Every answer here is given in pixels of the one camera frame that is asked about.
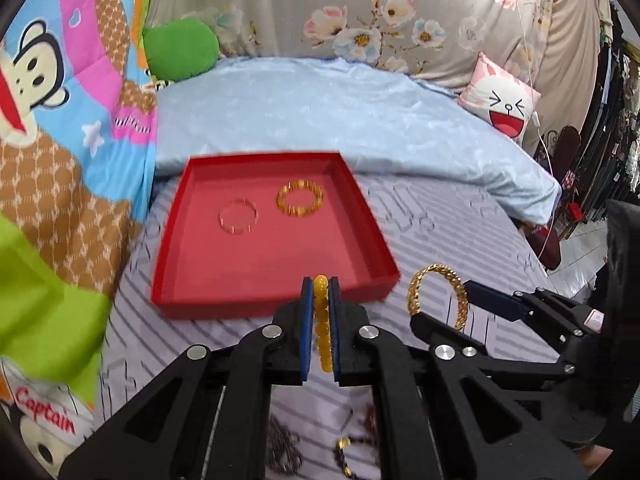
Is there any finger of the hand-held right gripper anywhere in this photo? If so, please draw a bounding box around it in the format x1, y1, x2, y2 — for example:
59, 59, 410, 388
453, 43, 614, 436
464, 280, 593, 362
409, 313, 575, 392

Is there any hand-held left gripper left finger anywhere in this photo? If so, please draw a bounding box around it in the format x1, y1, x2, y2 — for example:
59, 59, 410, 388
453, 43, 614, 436
59, 276, 313, 480

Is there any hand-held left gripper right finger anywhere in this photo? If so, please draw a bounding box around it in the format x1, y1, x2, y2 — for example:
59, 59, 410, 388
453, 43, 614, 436
327, 276, 588, 480

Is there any yellow beaded bracelet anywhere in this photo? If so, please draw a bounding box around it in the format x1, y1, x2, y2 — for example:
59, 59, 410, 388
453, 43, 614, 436
312, 274, 333, 375

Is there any gold chain bracelet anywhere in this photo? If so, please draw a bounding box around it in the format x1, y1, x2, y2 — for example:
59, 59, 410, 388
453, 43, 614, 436
407, 265, 471, 332

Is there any red tray box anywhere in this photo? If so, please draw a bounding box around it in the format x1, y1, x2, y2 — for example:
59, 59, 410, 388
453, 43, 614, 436
150, 151, 402, 321

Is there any dark red object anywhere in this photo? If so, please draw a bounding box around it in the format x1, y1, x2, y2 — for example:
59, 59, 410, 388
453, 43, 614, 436
520, 222, 565, 272

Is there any grey striped bed sheet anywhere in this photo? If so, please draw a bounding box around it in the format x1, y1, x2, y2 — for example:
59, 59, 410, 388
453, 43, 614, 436
97, 172, 566, 480

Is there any thin rose gold bangle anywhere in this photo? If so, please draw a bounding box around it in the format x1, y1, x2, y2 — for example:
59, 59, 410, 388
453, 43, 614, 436
218, 199, 258, 235

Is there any rack of hanging clothes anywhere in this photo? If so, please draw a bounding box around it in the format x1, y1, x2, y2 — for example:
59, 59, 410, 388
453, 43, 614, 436
575, 0, 640, 223

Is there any white cartoon face pillow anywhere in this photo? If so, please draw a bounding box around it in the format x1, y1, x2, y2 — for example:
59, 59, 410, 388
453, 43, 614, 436
457, 51, 542, 146

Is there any light blue quilt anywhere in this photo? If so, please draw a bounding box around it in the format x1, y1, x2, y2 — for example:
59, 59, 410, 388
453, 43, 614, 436
154, 56, 562, 226

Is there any beige hanging cloth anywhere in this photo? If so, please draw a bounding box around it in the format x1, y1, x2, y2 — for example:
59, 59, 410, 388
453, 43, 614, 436
537, 0, 603, 136

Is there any cartoon monkey blanket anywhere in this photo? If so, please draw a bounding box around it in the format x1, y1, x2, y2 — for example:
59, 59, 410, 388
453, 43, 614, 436
0, 0, 161, 476

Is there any green pillow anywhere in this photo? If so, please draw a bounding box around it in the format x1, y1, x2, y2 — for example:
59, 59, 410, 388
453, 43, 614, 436
142, 17, 221, 83

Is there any grey floral pillow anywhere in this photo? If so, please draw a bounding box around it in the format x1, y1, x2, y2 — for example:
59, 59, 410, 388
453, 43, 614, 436
145, 0, 558, 96

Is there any yellow stone gold bracelet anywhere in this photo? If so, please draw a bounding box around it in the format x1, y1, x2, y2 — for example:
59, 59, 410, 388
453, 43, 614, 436
276, 180, 324, 217

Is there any dark red bead bracelet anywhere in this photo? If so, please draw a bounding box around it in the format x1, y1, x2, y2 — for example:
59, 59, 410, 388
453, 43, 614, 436
334, 439, 381, 480

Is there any white charging cable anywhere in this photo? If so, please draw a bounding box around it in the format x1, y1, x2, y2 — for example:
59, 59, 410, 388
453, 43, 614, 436
502, 0, 557, 261

